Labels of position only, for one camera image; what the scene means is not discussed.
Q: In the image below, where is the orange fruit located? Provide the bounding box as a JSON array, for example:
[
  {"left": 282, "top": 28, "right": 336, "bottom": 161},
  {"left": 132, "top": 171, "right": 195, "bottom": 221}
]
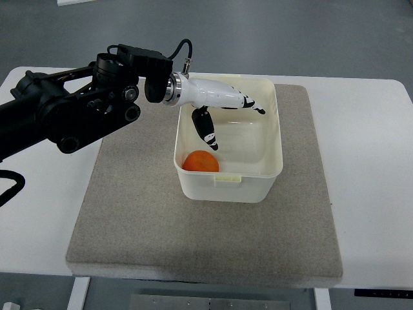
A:
[{"left": 182, "top": 150, "right": 219, "bottom": 172}]

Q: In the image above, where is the small white block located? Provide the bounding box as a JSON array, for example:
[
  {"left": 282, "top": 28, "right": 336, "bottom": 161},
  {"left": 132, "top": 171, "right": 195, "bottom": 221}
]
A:
[{"left": 2, "top": 302, "right": 20, "bottom": 310}]

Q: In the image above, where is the black control panel strip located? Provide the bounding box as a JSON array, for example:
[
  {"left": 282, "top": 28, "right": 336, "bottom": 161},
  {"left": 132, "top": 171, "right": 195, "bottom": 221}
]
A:
[{"left": 354, "top": 289, "right": 413, "bottom": 299}]

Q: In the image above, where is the white board on floor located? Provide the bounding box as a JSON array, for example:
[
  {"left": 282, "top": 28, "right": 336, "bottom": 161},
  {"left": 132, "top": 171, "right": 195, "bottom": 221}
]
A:
[{"left": 57, "top": 0, "right": 90, "bottom": 6}]

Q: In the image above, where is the white table leg left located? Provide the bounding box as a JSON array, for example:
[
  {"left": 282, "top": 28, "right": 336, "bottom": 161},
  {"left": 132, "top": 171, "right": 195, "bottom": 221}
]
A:
[{"left": 67, "top": 277, "right": 90, "bottom": 310}]

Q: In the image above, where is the grey felt mat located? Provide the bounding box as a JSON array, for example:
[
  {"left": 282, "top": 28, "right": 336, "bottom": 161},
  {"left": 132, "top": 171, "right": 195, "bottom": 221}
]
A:
[{"left": 66, "top": 84, "right": 343, "bottom": 287}]

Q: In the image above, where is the white plastic box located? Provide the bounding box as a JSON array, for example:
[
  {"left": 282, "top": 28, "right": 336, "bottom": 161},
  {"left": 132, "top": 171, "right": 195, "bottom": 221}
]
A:
[{"left": 174, "top": 74, "right": 283, "bottom": 203}]

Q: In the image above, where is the white table leg right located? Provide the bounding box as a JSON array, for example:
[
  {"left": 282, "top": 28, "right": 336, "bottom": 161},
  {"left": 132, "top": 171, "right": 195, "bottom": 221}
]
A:
[{"left": 314, "top": 288, "right": 332, "bottom": 310}]

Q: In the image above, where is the white table leg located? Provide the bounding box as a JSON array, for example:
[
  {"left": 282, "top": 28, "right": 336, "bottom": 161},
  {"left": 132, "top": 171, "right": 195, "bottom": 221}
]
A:
[
  {"left": 67, "top": 277, "right": 90, "bottom": 310},
  {"left": 314, "top": 288, "right": 332, "bottom": 310}
]

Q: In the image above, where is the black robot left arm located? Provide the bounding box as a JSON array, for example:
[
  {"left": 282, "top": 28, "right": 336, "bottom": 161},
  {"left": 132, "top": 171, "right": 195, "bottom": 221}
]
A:
[{"left": 1, "top": 39, "right": 193, "bottom": 160}]

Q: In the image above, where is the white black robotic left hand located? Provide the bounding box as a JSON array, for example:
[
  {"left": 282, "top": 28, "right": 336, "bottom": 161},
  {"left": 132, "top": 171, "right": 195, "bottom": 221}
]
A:
[{"left": 163, "top": 72, "right": 265, "bottom": 150}]

